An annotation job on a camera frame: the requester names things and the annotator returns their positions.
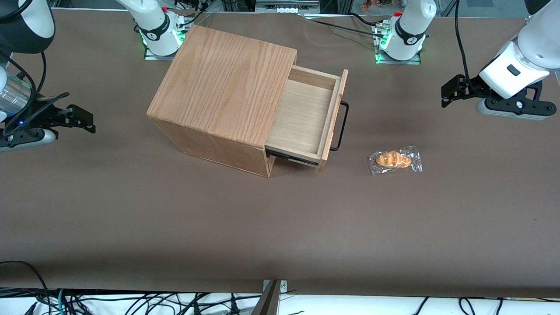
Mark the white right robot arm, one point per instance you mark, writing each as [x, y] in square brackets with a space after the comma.
[153, 22]

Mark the bread roll in clear wrapper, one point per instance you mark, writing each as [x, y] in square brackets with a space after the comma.
[393, 159]

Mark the black drawer slide rail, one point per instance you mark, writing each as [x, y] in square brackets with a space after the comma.
[293, 158]

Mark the brown table cover sheet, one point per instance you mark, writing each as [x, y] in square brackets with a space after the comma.
[280, 218]

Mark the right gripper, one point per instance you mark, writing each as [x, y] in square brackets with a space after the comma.
[42, 114]

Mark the wooden drawer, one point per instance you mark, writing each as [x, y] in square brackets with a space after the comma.
[306, 113]

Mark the small metal edge bracket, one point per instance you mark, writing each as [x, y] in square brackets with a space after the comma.
[282, 286]

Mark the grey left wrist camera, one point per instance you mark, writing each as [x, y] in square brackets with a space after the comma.
[481, 107]

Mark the grey power strip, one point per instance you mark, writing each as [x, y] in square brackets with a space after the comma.
[284, 6]

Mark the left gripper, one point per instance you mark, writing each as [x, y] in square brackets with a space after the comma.
[469, 89]

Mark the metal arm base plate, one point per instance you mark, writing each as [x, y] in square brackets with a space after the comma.
[151, 56]
[418, 59]

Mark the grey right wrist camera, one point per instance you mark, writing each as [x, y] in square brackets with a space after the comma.
[49, 137]

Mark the light wooden drawer cabinet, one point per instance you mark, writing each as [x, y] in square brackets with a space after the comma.
[218, 87]

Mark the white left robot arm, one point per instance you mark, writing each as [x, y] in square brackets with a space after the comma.
[411, 22]

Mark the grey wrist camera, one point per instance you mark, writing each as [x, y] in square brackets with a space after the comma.
[481, 107]
[49, 137]

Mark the dark metal bar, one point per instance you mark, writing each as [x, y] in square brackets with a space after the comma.
[267, 302]

